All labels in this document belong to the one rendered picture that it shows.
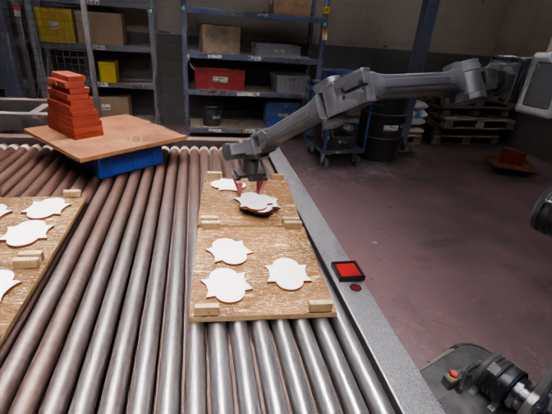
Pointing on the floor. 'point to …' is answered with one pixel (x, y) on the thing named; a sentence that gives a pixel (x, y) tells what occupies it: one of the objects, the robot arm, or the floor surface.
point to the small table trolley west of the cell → (330, 145)
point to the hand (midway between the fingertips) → (248, 194)
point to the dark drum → (383, 129)
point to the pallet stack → (464, 121)
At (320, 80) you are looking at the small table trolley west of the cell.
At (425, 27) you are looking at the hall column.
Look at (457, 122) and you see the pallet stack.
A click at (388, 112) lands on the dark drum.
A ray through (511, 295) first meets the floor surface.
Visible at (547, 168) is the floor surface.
